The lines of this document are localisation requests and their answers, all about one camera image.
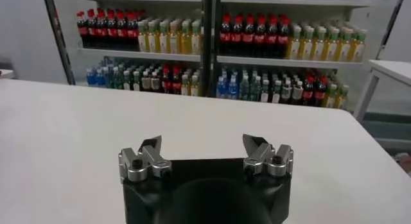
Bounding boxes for open beverage display cooler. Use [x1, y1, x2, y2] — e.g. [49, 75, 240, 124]
[210, 0, 408, 112]
[41, 0, 214, 98]

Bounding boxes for small green tinted water bottle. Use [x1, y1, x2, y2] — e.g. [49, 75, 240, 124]
[105, 67, 115, 89]
[238, 74, 250, 101]
[249, 76, 261, 101]
[113, 67, 124, 90]

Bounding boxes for yellow tea bottle green cap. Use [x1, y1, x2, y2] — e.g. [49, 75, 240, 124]
[351, 28, 368, 63]
[300, 26, 314, 60]
[191, 19, 203, 55]
[159, 21, 171, 54]
[287, 25, 301, 60]
[325, 27, 339, 62]
[312, 26, 326, 61]
[169, 20, 182, 55]
[148, 21, 160, 53]
[137, 21, 150, 53]
[180, 20, 193, 55]
[338, 28, 353, 62]

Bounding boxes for white side table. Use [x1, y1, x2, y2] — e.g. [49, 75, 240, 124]
[353, 58, 411, 123]

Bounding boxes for small blue water bottle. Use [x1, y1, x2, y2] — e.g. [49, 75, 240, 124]
[95, 67, 106, 88]
[85, 68, 96, 87]
[216, 76, 228, 99]
[227, 76, 240, 100]

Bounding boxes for small dark bottle beige label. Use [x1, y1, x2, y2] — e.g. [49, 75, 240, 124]
[150, 71, 161, 93]
[291, 80, 304, 105]
[281, 79, 293, 104]
[141, 71, 152, 92]

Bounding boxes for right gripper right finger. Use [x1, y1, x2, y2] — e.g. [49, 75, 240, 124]
[242, 134, 295, 178]

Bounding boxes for small yellow tea bottle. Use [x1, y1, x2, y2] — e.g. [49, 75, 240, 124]
[189, 74, 201, 97]
[180, 74, 191, 96]
[336, 84, 350, 110]
[326, 83, 338, 108]

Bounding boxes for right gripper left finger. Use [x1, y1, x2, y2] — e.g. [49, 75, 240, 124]
[118, 135, 173, 183]

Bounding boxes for small dark bottle white label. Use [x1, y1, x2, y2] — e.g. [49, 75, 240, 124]
[132, 71, 142, 92]
[123, 70, 133, 90]
[260, 79, 272, 103]
[270, 80, 283, 104]

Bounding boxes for small red cap cola bottle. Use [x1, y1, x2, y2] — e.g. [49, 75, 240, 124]
[170, 67, 182, 95]
[302, 74, 315, 106]
[313, 76, 327, 107]
[161, 66, 172, 94]

